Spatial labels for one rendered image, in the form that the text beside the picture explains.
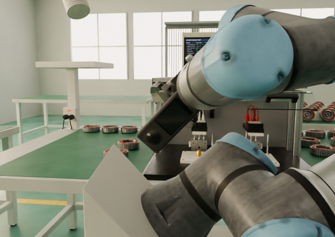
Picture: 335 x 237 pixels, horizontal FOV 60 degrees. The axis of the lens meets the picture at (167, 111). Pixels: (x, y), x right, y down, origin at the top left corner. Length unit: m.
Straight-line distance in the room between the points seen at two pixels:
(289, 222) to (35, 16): 8.76
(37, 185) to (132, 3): 7.12
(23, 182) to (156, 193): 0.75
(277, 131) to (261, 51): 1.28
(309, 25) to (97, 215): 0.36
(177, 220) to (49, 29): 8.35
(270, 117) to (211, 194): 1.03
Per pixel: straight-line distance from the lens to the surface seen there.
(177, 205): 0.55
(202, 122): 1.29
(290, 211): 0.45
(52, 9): 8.77
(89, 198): 0.44
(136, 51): 7.83
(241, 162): 0.52
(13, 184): 1.25
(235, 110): 1.49
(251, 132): 1.31
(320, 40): 0.34
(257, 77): 0.27
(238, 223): 0.47
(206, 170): 0.54
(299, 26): 0.35
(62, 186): 1.16
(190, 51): 1.36
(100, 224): 0.46
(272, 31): 0.29
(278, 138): 1.56
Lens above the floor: 1.13
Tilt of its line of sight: 7 degrees down
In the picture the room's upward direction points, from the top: straight up
